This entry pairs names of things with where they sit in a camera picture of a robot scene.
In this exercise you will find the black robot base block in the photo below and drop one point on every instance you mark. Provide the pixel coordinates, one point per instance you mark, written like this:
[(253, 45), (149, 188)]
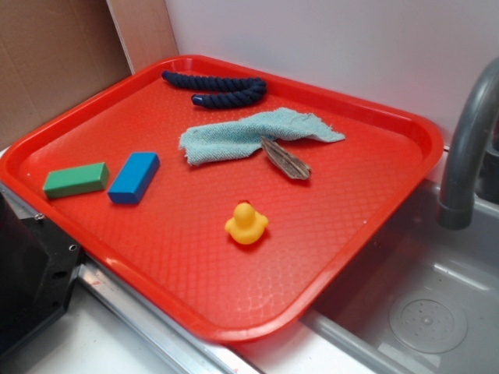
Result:
[(39, 264)]

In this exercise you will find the yellow rubber duck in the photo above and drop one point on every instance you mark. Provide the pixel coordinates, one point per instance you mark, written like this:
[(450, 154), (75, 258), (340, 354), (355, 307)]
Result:
[(246, 225)]

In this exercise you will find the red plastic tray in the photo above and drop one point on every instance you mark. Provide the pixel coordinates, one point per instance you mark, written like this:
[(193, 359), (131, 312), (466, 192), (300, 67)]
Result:
[(172, 246)]

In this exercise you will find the brown wood piece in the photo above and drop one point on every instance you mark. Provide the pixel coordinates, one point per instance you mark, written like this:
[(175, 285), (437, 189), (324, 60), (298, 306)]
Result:
[(286, 162)]

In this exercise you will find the light blue towel cloth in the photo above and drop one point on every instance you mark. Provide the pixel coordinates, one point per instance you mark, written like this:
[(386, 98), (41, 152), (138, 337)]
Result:
[(234, 140)]

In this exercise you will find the blue wooden block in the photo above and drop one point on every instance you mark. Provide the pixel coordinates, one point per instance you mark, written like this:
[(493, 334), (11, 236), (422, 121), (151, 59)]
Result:
[(134, 178)]

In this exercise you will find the green wooden block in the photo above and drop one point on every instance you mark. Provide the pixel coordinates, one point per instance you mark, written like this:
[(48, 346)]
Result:
[(75, 181)]

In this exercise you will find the grey curved faucet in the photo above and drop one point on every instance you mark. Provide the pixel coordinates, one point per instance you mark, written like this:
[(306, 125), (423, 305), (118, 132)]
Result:
[(471, 168)]

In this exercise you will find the grey plastic sink basin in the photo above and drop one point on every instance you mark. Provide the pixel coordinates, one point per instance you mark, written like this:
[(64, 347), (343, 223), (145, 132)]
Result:
[(418, 298)]

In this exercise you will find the brown cardboard panel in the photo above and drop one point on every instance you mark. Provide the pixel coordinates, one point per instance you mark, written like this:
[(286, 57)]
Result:
[(57, 54)]

